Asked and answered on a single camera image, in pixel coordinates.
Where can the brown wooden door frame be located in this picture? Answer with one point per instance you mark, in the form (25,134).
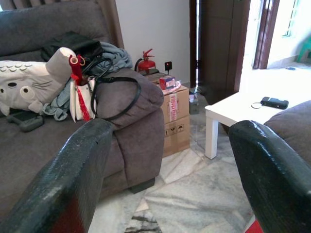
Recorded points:
(266,34)

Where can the white side table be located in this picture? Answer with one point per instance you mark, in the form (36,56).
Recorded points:
(243,109)

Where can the cardboard box with handling symbols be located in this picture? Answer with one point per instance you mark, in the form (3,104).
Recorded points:
(176,136)

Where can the grey handheld game console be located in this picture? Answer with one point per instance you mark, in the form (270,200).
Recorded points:
(24,120)

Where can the small red blue box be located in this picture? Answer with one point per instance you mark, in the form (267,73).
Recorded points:
(167,82)

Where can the louvre glass window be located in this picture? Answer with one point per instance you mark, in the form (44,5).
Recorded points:
(291,19)

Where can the white grey Totoro plush pillow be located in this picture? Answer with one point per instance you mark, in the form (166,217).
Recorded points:
(26,82)

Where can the black key fob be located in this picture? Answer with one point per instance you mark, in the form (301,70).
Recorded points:
(274,102)

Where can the black leather handbag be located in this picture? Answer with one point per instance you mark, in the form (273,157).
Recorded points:
(73,46)

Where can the black wall plug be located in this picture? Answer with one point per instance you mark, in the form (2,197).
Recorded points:
(168,65)

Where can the green plastic chair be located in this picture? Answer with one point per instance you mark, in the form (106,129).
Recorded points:
(305,49)

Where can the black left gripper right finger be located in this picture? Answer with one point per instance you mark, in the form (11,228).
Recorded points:
(274,182)

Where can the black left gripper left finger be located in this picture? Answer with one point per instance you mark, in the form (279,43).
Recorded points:
(60,182)

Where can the dark grey three-seat sofa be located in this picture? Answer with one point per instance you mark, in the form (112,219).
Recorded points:
(136,121)

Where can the red pillow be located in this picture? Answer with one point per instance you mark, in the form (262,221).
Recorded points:
(252,227)

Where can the dark wooden door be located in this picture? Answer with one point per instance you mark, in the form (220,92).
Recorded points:
(218,43)

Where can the pink cloth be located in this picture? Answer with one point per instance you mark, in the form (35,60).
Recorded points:
(179,85)

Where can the white handbag with red tassel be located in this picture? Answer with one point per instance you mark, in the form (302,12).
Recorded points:
(81,97)

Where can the red fire extinguisher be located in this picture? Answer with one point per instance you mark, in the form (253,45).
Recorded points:
(146,64)

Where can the cardboard box with fragile tape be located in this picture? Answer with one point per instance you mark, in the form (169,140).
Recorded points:
(175,102)

